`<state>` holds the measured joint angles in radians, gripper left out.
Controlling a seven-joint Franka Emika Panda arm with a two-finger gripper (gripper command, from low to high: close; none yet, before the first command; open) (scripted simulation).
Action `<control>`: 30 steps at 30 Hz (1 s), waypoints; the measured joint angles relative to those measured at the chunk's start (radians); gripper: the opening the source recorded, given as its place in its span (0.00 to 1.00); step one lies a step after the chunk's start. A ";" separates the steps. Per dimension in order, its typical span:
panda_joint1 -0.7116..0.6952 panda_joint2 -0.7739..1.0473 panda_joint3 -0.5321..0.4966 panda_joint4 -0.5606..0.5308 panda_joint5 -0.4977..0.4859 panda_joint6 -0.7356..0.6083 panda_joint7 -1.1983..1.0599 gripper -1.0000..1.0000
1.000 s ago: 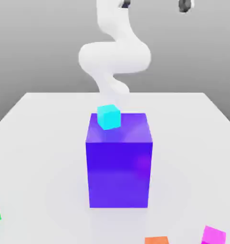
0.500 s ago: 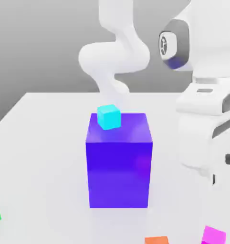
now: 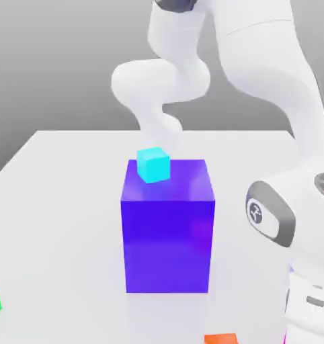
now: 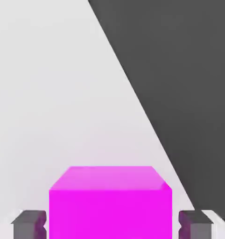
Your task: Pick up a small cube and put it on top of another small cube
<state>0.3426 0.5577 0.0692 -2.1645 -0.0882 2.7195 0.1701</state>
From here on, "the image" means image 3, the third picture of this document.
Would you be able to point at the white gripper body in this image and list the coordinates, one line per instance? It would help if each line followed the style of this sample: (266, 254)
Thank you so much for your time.
(310, 334)

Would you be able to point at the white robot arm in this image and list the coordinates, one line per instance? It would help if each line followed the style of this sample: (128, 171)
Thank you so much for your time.
(261, 80)

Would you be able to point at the small orange cube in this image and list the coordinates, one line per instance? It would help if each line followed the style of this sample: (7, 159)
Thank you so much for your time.
(220, 339)

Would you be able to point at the small cyan cube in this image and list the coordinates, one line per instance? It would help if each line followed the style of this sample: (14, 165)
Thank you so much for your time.
(154, 168)

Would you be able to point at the large purple box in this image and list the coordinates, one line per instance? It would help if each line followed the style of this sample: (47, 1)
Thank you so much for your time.
(167, 242)

